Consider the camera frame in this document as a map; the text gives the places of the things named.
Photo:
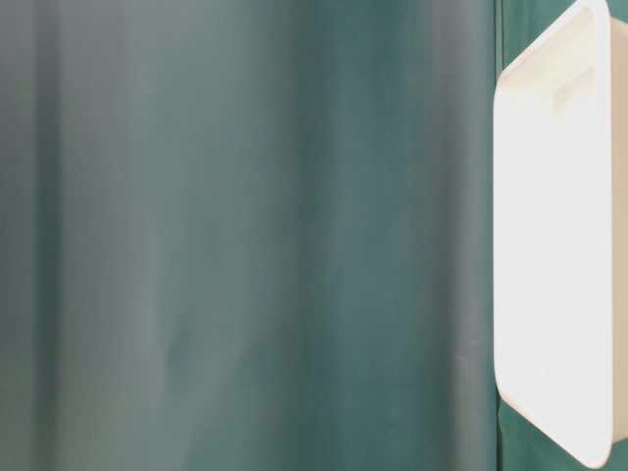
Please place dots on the white plastic case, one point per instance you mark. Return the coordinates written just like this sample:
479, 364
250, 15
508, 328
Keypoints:
560, 232

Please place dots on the green table cloth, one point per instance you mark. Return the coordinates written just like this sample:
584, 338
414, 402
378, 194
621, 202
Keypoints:
254, 235

